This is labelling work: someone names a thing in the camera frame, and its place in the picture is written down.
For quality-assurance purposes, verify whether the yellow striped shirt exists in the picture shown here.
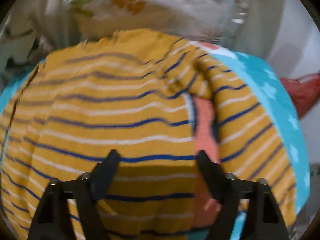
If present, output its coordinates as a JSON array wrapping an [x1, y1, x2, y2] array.
[[0, 29, 298, 240]]

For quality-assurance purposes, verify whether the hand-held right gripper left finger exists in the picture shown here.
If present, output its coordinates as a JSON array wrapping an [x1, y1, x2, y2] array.
[[27, 149, 120, 240]]

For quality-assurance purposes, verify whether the pale curtain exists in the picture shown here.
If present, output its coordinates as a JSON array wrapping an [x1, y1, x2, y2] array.
[[37, 0, 78, 50]]

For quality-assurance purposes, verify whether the red bag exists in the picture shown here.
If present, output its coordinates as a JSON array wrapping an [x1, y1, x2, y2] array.
[[279, 72, 320, 119]]

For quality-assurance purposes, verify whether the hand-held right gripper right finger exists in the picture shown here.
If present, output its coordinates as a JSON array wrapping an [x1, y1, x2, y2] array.
[[196, 150, 289, 240]]

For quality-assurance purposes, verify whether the white leaf print pillow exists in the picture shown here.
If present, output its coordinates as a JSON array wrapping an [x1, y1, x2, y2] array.
[[62, 0, 250, 43]]

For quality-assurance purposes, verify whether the teal star printed blanket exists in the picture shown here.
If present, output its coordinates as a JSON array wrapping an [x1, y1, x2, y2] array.
[[0, 41, 312, 240]]

